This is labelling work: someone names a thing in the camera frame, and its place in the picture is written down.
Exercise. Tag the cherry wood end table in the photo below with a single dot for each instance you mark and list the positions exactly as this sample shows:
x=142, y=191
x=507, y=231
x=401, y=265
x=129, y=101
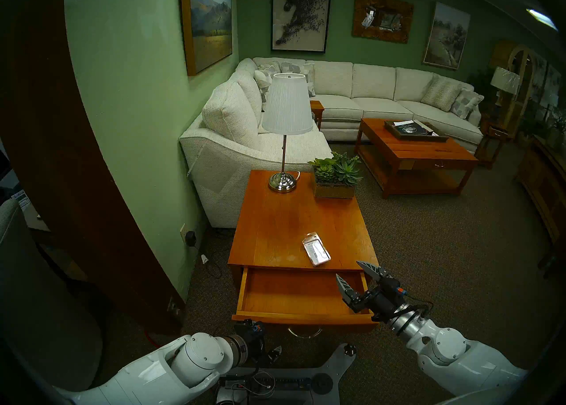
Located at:
x=283, y=227

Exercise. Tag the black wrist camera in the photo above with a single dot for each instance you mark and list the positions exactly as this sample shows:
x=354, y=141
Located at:
x=399, y=290
x=252, y=326

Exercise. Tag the potted green plant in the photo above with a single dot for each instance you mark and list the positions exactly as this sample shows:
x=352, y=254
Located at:
x=555, y=138

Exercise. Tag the arched light wood cabinet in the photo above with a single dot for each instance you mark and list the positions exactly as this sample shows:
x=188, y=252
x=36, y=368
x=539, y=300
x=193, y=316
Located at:
x=513, y=107

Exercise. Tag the black power adapter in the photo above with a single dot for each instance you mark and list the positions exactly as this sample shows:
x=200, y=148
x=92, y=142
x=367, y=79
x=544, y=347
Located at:
x=191, y=238

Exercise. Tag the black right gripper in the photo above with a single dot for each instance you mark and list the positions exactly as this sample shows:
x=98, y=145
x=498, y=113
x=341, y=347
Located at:
x=382, y=304

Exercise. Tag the framed mountain landscape painting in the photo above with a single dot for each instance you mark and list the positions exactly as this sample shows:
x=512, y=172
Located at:
x=208, y=19

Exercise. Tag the black framed horse artwork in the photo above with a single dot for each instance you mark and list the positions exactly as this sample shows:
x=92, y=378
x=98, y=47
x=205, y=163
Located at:
x=300, y=15

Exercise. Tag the white paper booklet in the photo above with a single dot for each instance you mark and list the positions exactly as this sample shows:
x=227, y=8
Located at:
x=401, y=123

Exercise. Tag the cherry wood coffee table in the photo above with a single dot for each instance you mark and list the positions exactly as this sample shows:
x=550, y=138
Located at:
x=420, y=152

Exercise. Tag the grey patchwork throw pillow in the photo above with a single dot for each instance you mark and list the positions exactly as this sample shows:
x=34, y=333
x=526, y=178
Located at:
x=466, y=103
x=305, y=76

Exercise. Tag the cream sectional sofa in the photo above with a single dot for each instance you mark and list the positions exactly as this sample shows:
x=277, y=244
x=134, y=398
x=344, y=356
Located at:
x=367, y=81

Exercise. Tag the grey upholstered armchair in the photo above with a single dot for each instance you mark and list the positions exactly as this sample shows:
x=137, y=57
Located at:
x=44, y=320

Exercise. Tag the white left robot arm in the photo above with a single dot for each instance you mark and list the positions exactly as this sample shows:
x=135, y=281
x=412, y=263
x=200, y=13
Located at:
x=146, y=377

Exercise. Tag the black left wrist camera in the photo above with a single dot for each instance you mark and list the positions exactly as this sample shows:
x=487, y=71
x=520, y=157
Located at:
x=252, y=326

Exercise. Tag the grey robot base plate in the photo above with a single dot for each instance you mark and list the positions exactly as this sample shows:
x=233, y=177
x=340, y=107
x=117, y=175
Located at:
x=327, y=364

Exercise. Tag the brown wooden sideboard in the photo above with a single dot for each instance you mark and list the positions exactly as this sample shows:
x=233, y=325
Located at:
x=544, y=183

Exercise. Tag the dark hardcover book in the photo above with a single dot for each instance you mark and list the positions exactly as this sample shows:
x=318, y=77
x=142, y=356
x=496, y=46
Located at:
x=413, y=129

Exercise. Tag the beige wall outlet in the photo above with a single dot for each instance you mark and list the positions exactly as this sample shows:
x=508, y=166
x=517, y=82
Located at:
x=182, y=233

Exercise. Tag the succulents in wooden planter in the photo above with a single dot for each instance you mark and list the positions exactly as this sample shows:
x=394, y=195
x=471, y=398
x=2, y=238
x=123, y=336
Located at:
x=336, y=172

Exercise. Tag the dark wooden serving tray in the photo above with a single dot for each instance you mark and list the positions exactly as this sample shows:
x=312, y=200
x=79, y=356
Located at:
x=398, y=134

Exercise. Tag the cardboard box white label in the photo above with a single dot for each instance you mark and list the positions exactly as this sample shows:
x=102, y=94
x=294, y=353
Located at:
x=31, y=218

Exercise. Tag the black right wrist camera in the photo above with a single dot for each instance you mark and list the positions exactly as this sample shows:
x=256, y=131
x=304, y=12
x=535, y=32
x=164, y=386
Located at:
x=399, y=290

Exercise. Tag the pale framed wall print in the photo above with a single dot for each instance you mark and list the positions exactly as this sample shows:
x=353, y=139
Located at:
x=552, y=85
x=538, y=74

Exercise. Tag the striped throw pillow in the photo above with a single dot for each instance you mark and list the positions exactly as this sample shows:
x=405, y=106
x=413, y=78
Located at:
x=441, y=93
x=269, y=68

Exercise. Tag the black power strip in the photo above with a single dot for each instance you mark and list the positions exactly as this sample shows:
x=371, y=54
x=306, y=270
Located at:
x=287, y=383

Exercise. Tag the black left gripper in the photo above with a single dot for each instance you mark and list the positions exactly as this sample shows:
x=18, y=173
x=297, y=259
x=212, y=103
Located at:
x=261, y=347

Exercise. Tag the small dark wood side table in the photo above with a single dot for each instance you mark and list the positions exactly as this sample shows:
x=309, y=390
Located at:
x=497, y=132

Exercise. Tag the rustic wood framed mirror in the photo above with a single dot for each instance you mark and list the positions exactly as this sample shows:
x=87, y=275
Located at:
x=360, y=28

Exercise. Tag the table lamp white pleated shade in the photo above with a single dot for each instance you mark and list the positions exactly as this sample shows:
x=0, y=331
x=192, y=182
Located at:
x=287, y=103

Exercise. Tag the small wooden corner table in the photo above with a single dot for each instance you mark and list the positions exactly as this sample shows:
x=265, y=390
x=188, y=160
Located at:
x=316, y=107

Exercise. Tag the lamp with plastic wrapped shade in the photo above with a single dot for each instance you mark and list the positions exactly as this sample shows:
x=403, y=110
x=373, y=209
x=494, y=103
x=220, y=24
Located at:
x=504, y=80

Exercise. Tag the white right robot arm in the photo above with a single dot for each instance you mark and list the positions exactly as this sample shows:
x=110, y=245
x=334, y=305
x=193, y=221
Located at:
x=464, y=355

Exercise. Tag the framed tree landscape painting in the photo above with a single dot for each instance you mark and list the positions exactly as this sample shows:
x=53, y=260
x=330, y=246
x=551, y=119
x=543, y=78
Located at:
x=446, y=37

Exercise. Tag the ceiling light panel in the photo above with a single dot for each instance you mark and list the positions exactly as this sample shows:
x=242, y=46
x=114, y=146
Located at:
x=541, y=18

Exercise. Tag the clear plastic blister pack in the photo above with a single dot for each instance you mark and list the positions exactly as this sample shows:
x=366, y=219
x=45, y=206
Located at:
x=317, y=251

